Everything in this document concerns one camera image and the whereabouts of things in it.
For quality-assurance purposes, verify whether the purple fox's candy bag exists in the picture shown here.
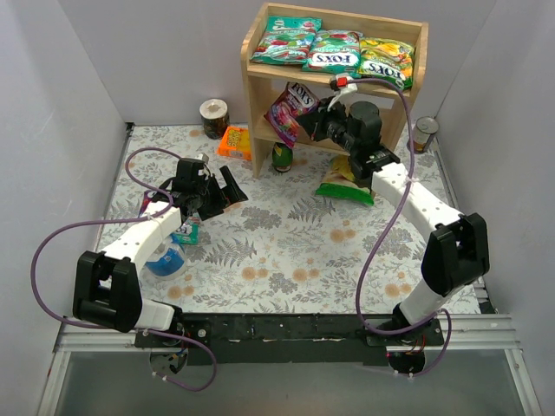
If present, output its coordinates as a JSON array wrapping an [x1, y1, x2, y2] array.
[[264, 81, 318, 149], [138, 191, 168, 218]]

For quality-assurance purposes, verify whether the teal Fox's candy bag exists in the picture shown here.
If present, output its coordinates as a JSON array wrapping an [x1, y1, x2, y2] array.
[[251, 16, 322, 65], [302, 29, 362, 78]]

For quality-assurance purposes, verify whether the yellow green Fox's candy bag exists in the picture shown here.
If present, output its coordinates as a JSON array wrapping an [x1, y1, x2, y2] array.
[[356, 37, 415, 90]]

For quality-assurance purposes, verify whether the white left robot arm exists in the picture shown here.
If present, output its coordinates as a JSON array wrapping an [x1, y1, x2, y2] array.
[[73, 155, 247, 333]]

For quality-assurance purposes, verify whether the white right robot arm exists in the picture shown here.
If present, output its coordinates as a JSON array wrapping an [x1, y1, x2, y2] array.
[[297, 97, 490, 336]]

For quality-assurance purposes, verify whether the wooden two-tier shelf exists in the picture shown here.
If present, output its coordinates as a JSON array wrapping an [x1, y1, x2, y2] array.
[[239, 2, 430, 194]]

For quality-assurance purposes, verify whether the orange candy box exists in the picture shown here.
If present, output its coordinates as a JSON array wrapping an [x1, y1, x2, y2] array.
[[217, 126, 251, 160]]

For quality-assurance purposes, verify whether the green glass bottle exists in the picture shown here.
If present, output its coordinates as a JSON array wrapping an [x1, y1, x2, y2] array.
[[271, 142, 293, 173]]

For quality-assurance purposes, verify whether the green cassava chips bag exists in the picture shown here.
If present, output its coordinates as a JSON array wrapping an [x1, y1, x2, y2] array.
[[315, 155, 374, 205]]

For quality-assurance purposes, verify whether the dark tape roll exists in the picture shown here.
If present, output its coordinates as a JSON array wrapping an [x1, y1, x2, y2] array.
[[199, 99, 230, 140]]

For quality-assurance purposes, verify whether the metal tin can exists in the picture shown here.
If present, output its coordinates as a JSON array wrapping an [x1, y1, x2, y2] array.
[[413, 116, 439, 153]]

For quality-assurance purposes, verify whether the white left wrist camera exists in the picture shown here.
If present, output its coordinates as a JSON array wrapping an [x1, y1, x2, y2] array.
[[193, 153, 212, 178]]

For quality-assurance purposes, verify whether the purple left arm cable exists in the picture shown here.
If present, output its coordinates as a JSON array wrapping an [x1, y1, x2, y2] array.
[[30, 147, 220, 393]]

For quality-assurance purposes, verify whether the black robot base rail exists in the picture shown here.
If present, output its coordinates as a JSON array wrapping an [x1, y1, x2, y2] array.
[[132, 309, 452, 376]]

